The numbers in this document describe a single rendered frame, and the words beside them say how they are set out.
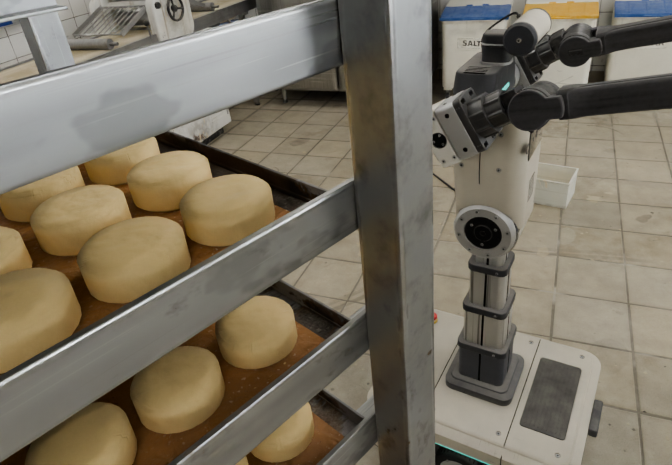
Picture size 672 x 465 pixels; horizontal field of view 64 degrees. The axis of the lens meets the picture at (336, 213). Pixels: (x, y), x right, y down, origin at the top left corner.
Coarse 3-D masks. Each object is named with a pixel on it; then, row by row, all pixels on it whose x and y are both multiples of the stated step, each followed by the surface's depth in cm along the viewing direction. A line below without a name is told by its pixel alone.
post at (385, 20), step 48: (384, 0) 22; (384, 48) 23; (384, 96) 24; (384, 144) 25; (432, 144) 27; (384, 192) 27; (432, 192) 28; (384, 240) 28; (432, 240) 30; (384, 288) 30; (432, 288) 31; (384, 336) 32; (432, 336) 33; (384, 384) 34; (432, 384) 35; (384, 432) 37; (432, 432) 38
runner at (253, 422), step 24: (360, 312) 33; (336, 336) 31; (360, 336) 33; (312, 360) 30; (336, 360) 32; (288, 384) 29; (312, 384) 31; (240, 408) 27; (264, 408) 28; (288, 408) 30; (216, 432) 26; (240, 432) 27; (264, 432) 29; (192, 456) 25; (216, 456) 27; (240, 456) 28
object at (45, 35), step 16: (32, 16) 52; (48, 16) 53; (32, 32) 53; (48, 32) 54; (64, 32) 55; (32, 48) 55; (48, 48) 54; (64, 48) 55; (48, 64) 54; (64, 64) 56
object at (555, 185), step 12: (540, 168) 324; (552, 168) 320; (564, 168) 316; (576, 168) 312; (540, 180) 305; (552, 180) 324; (564, 180) 320; (540, 192) 309; (552, 192) 305; (564, 192) 301; (552, 204) 309; (564, 204) 305
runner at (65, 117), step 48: (336, 0) 24; (144, 48) 18; (192, 48) 19; (240, 48) 21; (288, 48) 22; (336, 48) 24; (0, 96) 15; (48, 96) 16; (96, 96) 17; (144, 96) 19; (192, 96) 20; (240, 96) 21; (0, 144) 16; (48, 144) 17; (96, 144) 18; (0, 192) 16
